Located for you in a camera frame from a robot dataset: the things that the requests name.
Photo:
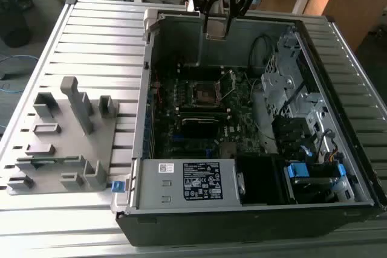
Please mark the silver CPU plate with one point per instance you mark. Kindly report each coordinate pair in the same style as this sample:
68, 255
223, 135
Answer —
217, 27

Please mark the metal CPU socket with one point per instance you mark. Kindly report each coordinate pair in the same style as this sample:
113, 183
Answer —
205, 92

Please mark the grey case release latch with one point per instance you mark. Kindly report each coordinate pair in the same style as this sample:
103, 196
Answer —
149, 20

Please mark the silver metal drive cage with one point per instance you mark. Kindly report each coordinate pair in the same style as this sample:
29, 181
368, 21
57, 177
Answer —
273, 84

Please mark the green motherboard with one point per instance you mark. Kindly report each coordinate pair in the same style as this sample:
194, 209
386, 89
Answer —
242, 125

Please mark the black graphics card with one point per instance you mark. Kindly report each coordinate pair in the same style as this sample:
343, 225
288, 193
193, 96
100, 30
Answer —
199, 128

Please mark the brown chipset heatsink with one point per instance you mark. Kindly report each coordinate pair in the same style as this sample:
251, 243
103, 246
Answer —
228, 150

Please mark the blue disk carrier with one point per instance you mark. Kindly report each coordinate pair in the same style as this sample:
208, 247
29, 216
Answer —
297, 170

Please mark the black mesh wastebasket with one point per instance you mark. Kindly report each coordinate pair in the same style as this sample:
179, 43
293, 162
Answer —
15, 28

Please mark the grey power supply unit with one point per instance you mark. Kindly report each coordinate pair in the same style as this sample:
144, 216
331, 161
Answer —
151, 185

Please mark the grey parts rack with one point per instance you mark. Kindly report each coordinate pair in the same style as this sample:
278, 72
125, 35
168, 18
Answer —
69, 149

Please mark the blue latch tab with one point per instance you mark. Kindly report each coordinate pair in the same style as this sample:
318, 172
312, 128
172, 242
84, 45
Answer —
118, 186

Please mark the green RAM stick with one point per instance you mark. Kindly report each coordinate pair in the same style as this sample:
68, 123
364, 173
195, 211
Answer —
60, 159

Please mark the black open PC case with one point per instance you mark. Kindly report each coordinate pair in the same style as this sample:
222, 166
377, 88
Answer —
211, 227

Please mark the black plastic drive bracket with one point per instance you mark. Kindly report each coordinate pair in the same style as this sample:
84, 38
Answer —
290, 134

